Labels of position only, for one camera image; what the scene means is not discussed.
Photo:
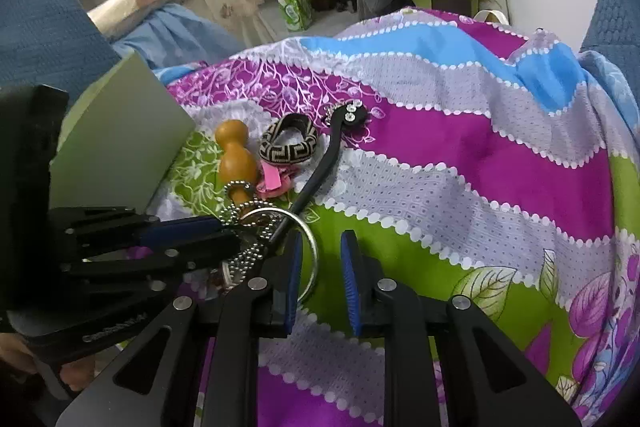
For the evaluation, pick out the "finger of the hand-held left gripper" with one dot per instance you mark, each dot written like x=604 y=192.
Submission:
x=210 y=249
x=180 y=229

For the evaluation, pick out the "pink hair clip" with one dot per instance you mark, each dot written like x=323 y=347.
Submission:
x=272 y=179

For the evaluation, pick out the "wooden gourd pendant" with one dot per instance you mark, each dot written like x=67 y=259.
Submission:
x=237 y=162

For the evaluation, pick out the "colourful floral printed blanket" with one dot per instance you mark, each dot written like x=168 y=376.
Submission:
x=450 y=147

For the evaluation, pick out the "cream floral cloth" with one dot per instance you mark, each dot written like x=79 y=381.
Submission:
x=230 y=2

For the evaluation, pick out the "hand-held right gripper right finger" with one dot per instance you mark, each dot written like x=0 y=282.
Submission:
x=350 y=277

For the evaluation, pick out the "light blue blanket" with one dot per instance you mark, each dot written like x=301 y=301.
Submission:
x=175 y=32

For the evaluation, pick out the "green patterned bag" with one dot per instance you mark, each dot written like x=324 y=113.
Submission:
x=292 y=2

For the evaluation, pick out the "pale green cardboard box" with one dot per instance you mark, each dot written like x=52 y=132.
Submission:
x=125 y=132

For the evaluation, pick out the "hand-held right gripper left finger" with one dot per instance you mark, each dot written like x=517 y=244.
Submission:
x=295 y=277

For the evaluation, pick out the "person's left hand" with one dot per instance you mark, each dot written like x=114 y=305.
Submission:
x=77 y=374

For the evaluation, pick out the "silver metal bangle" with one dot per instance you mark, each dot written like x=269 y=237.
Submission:
x=314 y=257

